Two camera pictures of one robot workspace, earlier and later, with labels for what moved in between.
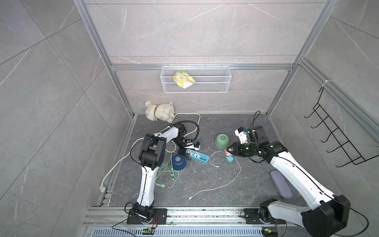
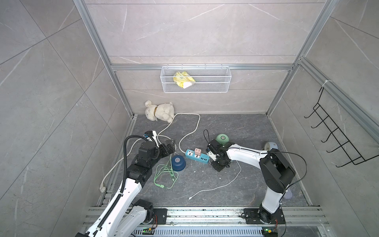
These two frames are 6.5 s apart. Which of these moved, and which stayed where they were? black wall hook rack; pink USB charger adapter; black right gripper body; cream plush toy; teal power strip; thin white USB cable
Moved: pink USB charger adapter; black right gripper body
Stayed: cream plush toy; teal power strip; black wall hook rack; thin white USB cable
